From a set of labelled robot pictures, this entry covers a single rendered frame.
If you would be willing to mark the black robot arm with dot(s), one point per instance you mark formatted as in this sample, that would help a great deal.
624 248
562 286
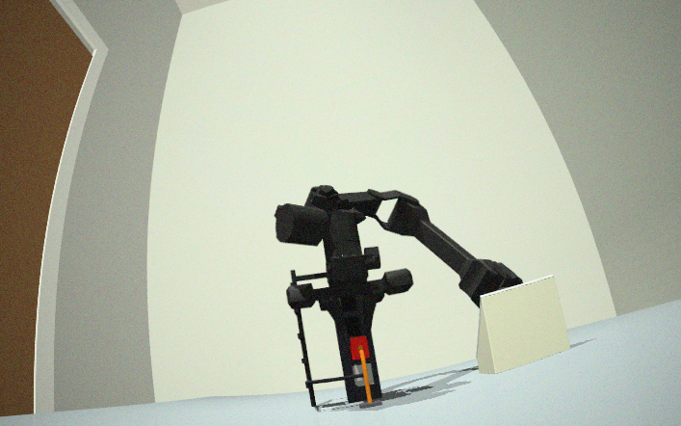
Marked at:
333 217

